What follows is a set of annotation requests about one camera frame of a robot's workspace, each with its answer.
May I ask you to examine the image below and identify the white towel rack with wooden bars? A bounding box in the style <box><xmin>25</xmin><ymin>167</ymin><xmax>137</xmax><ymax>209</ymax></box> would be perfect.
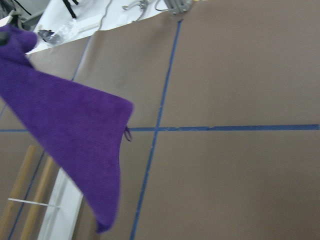
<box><xmin>0</xmin><ymin>145</ymin><xmax>82</xmax><ymax>240</ymax></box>

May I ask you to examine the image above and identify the black mini tripod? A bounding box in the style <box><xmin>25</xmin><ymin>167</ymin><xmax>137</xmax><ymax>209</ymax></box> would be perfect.
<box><xmin>62</xmin><ymin>0</ymin><xmax>77</xmax><ymax>19</ymax></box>

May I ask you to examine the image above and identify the clear plastic bag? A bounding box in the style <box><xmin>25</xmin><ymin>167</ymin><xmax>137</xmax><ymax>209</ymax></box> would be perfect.
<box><xmin>50</xmin><ymin>18</ymin><xmax>80</xmax><ymax>45</ymax></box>

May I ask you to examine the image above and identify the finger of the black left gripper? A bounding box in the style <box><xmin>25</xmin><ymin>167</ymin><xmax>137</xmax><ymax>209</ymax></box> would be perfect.
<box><xmin>0</xmin><ymin>31</ymin><xmax>8</xmax><ymax>46</ymax></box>

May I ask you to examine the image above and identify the metal reacher grabber tool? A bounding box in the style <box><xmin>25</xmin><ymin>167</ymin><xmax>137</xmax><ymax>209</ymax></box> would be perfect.
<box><xmin>121</xmin><ymin>0</ymin><xmax>150</xmax><ymax>23</ymax></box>

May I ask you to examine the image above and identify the purple towel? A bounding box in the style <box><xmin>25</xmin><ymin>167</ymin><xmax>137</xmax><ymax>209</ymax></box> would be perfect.
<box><xmin>0</xmin><ymin>24</ymin><xmax>133</xmax><ymax>233</ymax></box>

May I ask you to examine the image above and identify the grey aluminium frame post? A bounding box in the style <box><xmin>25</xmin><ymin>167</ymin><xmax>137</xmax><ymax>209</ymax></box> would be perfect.
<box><xmin>164</xmin><ymin>0</ymin><xmax>193</xmax><ymax>15</ymax></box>

